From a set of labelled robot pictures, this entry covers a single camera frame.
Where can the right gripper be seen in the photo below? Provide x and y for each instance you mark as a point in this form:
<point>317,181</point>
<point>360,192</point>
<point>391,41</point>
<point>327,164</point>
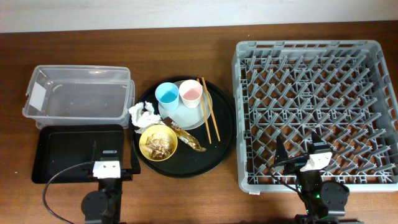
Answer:
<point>282,155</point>

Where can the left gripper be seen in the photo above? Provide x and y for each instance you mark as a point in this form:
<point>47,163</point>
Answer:
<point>134,170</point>

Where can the yellow bowl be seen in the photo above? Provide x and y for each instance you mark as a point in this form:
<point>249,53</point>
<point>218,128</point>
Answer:
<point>165,130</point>

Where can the white tissue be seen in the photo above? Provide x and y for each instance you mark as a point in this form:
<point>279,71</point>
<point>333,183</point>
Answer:
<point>143,116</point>

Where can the gold brown snack wrapper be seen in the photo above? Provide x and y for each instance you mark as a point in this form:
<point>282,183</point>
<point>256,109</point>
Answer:
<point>183,135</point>

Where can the wooden chopstick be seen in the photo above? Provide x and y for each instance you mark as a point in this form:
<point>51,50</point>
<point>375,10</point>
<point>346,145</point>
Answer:
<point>211,109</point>
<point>204,112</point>

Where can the pink cup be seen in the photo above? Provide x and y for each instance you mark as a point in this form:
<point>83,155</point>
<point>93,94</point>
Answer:
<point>190,92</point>

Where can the food scraps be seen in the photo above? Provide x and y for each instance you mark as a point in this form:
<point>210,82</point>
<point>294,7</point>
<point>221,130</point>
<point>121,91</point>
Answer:
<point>158,146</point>

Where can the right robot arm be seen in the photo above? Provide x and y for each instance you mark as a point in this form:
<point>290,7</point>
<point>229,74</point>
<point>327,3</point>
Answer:
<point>324,200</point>

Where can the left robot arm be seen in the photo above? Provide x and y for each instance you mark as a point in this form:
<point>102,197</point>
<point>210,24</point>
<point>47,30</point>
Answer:
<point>104,204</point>

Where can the grey dishwasher rack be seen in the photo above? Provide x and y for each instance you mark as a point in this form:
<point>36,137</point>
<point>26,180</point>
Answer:
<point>340,89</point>

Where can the clear plastic waste bin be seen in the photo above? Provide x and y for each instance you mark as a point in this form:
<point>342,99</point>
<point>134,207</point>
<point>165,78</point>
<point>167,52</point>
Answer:
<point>81,95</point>

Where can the black rectangular tray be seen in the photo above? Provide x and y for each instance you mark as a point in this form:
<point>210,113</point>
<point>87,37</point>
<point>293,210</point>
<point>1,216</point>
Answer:
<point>60,147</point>

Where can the round black serving tray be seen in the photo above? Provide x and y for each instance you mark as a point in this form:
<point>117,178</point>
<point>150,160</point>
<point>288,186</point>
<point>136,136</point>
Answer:
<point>186,162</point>

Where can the grey round plate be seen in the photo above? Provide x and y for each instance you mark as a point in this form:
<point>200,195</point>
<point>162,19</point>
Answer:
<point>186,118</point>

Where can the light blue cup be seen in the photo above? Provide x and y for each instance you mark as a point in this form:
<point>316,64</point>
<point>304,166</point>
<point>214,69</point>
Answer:
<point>167,94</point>

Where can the white label on bin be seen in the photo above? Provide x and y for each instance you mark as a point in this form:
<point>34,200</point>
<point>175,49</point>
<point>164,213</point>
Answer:
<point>37,96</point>

